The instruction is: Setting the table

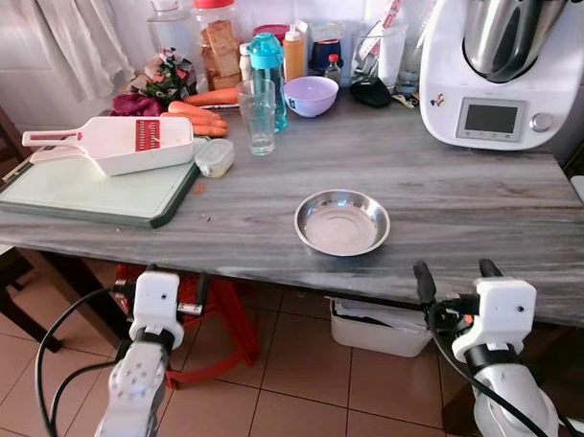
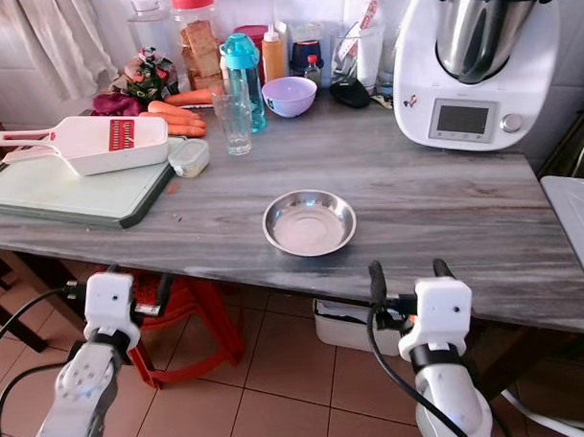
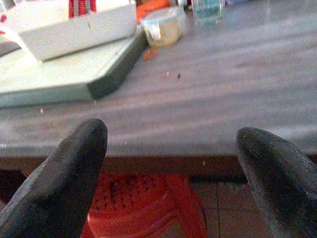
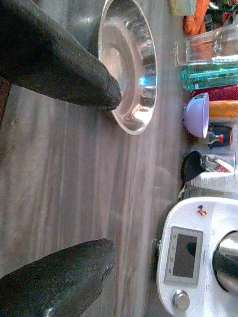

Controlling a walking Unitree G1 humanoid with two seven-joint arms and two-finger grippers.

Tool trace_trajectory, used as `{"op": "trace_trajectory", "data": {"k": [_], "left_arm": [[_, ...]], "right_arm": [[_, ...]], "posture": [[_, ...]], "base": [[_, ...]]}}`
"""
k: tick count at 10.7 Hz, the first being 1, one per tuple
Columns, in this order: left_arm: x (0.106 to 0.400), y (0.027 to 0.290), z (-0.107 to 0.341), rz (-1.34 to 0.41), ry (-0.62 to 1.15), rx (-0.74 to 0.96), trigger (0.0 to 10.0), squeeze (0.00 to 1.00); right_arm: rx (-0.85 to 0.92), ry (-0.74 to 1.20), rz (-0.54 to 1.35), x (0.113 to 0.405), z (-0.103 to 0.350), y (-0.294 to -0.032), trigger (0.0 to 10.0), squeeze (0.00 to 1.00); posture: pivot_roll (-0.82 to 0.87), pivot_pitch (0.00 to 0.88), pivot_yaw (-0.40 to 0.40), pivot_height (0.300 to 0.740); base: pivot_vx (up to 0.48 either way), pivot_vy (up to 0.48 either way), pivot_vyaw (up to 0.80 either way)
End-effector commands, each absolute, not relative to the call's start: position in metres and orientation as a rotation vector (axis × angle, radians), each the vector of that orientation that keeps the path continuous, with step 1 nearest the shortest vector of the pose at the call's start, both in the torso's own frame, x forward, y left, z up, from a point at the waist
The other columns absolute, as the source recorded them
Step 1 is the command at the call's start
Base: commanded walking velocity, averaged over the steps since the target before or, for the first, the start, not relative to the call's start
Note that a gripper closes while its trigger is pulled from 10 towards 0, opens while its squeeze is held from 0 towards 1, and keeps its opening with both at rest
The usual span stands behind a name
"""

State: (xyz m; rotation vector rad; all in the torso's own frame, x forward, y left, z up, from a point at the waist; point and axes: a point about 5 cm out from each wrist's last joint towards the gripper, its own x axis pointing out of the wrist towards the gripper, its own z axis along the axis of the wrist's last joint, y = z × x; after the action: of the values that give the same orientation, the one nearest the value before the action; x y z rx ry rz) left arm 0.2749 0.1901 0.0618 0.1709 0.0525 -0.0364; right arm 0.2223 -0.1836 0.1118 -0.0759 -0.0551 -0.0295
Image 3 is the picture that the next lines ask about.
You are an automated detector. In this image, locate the orange packet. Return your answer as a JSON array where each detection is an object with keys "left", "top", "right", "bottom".
[{"left": 135, "top": 0, "right": 171, "bottom": 25}]

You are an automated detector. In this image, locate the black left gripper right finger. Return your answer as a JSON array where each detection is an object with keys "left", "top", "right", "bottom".
[{"left": 235, "top": 126, "right": 317, "bottom": 238}]

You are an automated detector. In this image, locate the red plastic stool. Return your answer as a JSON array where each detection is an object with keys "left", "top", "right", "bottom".
[{"left": 80, "top": 173, "right": 209, "bottom": 238}]

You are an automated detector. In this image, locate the white rectangular box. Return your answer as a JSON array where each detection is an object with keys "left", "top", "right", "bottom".
[{"left": 4, "top": 0, "right": 138, "bottom": 62}]

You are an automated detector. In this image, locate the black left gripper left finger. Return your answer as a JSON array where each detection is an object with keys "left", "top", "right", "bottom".
[{"left": 0, "top": 118, "right": 108, "bottom": 238}]

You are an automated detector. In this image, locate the clear glass with blue tint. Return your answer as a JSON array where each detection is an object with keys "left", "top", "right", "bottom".
[{"left": 191, "top": 0, "right": 226, "bottom": 27}]

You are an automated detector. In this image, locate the small orange food scrap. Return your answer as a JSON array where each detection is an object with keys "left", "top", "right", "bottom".
[{"left": 143, "top": 48, "right": 159, "bottom": 60}]

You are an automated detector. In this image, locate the red and white striped cloth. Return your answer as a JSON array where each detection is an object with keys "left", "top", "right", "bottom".
[{"left": 68, "top": 0, "right": 97, "bottom": 19}]

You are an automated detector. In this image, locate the pale green thick tray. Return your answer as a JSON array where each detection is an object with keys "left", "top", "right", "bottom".
[{"left": 0, "top": 31, "right": 149, "bottom": 109}]

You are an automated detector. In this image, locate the clear round plastic container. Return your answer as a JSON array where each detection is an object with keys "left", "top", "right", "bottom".
[{"left": 140, "top": 6, "right": 187, "bottom": 49}]

